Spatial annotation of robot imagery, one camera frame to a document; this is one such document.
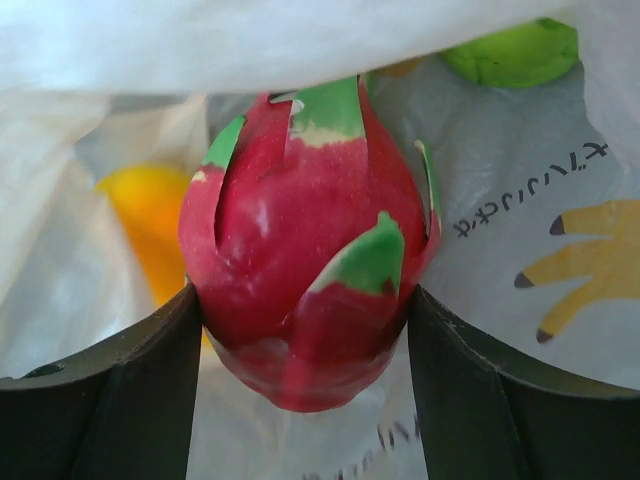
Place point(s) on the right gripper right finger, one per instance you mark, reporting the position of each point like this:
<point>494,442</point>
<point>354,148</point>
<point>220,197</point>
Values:
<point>488,411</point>

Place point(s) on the green fruit in bag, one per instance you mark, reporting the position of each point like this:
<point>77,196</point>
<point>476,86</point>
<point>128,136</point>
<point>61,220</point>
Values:
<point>523,56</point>

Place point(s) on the red strawberry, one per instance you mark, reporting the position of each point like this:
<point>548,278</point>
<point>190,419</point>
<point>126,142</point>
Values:
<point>304,235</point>

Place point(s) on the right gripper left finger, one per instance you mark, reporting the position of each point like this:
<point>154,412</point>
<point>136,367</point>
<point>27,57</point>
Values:
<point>120,409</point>

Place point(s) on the orange fruit in bag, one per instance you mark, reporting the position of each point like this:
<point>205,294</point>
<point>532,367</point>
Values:
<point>147,199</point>

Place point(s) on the translucent banana print plastic bag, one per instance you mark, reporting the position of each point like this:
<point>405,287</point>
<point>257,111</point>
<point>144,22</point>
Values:
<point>538,189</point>

